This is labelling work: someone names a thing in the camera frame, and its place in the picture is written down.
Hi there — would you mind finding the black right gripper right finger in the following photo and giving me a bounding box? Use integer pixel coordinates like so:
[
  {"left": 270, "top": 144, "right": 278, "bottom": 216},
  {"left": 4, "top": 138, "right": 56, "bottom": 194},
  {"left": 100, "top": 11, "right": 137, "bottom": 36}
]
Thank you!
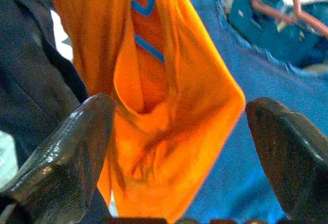
[{"left": 245, "top": 97, "right": 328, "bottom": 224}]

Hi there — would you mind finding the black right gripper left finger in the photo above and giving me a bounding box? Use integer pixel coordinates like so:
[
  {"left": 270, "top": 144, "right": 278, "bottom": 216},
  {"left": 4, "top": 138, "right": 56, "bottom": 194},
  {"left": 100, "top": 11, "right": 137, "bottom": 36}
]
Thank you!
[{"left": 0, "top": 93, "right": 117, "bottom": 224}]

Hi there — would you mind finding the pink plastic hanger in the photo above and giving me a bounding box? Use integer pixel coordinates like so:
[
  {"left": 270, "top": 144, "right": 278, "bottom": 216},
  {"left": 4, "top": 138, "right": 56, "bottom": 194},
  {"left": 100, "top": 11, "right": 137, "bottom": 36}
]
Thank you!
[{"left": 204, "top": 0, "right": 328, "bottom": 39}]

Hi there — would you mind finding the blue shirt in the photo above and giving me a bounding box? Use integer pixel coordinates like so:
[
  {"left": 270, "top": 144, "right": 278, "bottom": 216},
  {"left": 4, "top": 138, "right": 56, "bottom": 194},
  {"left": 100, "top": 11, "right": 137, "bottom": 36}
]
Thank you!
[{"left": 174, "top": 0, "right": 328, "bottom": 224}]

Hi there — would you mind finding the black shirt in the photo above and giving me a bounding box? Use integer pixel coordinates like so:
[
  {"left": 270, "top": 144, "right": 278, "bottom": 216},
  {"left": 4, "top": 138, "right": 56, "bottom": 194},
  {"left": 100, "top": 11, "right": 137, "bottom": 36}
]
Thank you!
[{"left": 0, "top": 0, "right": 89, "bottom": 168}]

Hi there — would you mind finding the orange shirt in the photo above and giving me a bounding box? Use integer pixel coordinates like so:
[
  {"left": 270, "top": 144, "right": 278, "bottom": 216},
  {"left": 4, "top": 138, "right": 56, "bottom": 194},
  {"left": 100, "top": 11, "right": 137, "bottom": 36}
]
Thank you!
[{"left": 51, "top": 0, "right": 247, "bottom": 224}]

